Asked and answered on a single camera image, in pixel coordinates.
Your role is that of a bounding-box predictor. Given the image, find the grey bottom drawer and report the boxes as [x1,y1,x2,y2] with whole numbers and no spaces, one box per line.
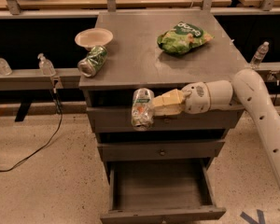
[101,159,226,224]

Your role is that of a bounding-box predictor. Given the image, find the green chip bag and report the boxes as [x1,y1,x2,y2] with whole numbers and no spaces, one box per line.
[157,21,214,55]

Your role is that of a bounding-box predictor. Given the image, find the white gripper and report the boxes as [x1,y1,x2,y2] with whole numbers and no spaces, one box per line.
[152,80,233,116]

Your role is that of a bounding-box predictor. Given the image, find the white paper bowl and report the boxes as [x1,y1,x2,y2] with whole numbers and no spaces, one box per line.
[75,28,113,50]

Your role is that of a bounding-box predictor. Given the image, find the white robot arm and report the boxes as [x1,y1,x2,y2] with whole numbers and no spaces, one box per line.
[152,68,280,189]

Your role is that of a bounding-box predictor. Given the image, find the grey metal rail shelf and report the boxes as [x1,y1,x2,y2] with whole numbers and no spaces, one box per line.
[0,68,80,91]

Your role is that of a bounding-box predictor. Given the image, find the grey middle drawer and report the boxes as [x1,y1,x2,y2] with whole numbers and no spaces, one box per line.
[97,139,225,161]

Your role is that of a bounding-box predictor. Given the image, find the grey drawer cabinet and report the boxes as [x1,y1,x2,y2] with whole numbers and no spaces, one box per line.
[78,9,260,224]

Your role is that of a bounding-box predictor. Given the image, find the black floor cable left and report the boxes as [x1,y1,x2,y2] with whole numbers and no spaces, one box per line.
[0,87,63,175]

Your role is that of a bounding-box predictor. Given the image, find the white green 7up can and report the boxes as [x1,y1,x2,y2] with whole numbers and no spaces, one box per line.
[132,88,154,131]

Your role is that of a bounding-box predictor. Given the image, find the grey drawer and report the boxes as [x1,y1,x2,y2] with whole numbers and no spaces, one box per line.
[101,159,226,224]
[86,106,244,133]
[97,139,225,161]

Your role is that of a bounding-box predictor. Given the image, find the clear water bottle right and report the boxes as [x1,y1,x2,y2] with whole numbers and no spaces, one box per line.
[250,41,269,69]

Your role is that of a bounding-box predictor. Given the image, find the grey top drawer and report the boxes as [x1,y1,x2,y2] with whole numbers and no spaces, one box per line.
[86,106,244,133]

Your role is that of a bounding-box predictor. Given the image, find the clear bottle far left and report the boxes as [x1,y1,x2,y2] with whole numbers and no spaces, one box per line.
[0,58,12,76]

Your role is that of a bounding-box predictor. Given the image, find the crushed green soda can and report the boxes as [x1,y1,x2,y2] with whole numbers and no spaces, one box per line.
[77,46,107,77]

